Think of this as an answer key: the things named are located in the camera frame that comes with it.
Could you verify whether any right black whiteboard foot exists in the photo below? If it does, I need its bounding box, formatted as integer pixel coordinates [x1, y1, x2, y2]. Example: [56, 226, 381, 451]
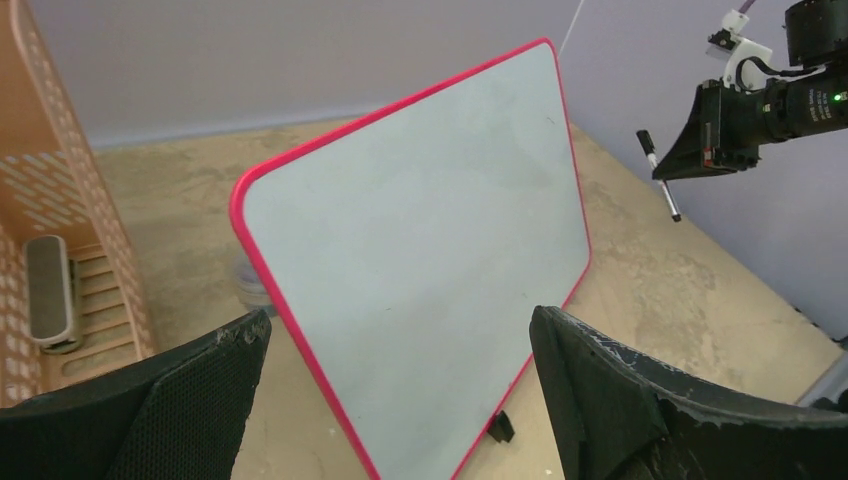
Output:
[486, 410, 515, 443]

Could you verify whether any white whiteboard marker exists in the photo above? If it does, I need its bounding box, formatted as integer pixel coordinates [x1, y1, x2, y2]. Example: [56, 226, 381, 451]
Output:
[635, 129, 683, 224]

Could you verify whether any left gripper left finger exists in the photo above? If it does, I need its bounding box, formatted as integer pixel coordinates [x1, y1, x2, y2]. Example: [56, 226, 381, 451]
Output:
[1, 310, 272, 479]

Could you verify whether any pink-framed whiteboard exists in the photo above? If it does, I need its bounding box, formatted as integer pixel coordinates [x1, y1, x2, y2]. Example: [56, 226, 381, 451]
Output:
[229, 38, 592, 479]

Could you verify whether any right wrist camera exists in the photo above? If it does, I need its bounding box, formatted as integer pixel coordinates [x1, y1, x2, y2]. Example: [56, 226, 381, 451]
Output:
[708, 1, 773, 92]

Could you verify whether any orange plastic file organizer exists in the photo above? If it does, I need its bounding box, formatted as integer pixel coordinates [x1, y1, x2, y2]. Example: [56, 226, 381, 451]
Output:
[1, 1, 158, 408]

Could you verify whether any small clear plastic jar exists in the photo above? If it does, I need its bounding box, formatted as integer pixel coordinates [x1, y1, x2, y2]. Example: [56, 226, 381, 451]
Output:
[231, 252, 277, 317]

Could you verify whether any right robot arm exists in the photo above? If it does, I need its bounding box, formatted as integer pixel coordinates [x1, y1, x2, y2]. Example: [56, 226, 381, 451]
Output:
[652, 1, 847, 181]

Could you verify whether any grey whiteboard eraser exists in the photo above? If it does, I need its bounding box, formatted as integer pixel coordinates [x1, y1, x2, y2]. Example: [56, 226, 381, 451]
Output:
[23, 235, 82, 355]

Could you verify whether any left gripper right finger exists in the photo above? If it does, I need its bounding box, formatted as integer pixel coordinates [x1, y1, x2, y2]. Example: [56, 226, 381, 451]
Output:
[529, 306, 847, 479]

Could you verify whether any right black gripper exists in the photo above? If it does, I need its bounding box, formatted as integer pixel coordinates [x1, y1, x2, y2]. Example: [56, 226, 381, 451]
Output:
[652, 80, 771, 181]

